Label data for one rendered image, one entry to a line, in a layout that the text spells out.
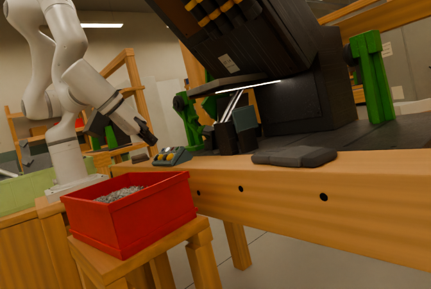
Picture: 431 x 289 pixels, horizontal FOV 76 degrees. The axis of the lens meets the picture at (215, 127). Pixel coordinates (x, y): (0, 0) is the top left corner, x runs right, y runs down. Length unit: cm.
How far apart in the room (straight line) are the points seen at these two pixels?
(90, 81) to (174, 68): 865
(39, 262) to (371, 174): 150
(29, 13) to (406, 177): 116
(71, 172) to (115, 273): 77
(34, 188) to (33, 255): 32
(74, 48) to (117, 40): 802
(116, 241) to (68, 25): 64
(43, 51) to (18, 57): 701
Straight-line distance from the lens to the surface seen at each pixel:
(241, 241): 194
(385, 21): 119
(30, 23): 122
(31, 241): 165
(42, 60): 127
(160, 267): 101
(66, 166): 133
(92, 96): 86
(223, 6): 73
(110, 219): 61
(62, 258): 129
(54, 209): 124
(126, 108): 86
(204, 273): 75
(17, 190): 172
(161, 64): 929
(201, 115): 174
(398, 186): 49
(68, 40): 94
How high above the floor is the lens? 105
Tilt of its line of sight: 3 degrees down
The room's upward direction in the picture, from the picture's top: 13 degrees counter-clockwise
